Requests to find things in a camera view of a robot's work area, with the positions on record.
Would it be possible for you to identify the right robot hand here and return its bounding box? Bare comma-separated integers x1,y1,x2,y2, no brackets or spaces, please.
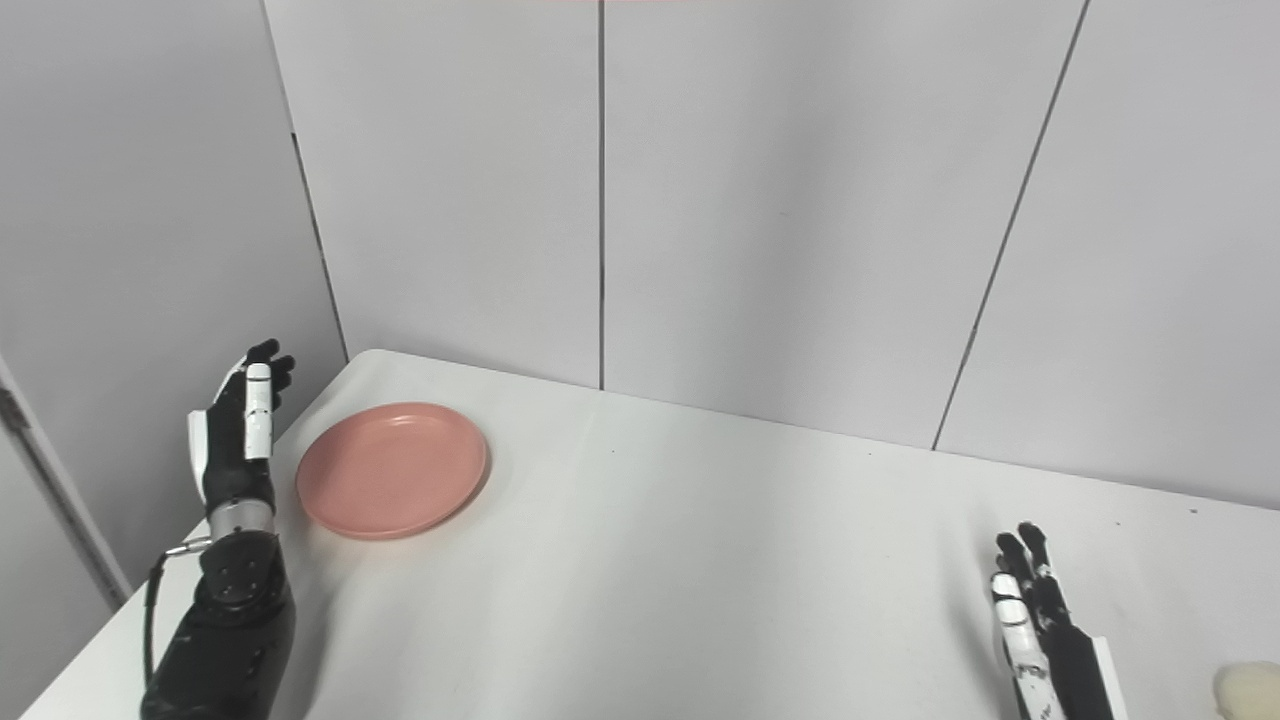
990,522,1129,720

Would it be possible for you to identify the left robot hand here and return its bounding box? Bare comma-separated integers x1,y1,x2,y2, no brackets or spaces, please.
187,339,296,516

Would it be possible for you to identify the pink round plate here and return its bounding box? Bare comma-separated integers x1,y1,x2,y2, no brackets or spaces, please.
295,402,490,542

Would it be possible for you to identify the cream steamed bun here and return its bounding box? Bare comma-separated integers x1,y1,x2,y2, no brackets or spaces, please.
1213,661,1280,720

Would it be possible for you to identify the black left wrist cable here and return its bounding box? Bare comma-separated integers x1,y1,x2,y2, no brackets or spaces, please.
142,538,213,686

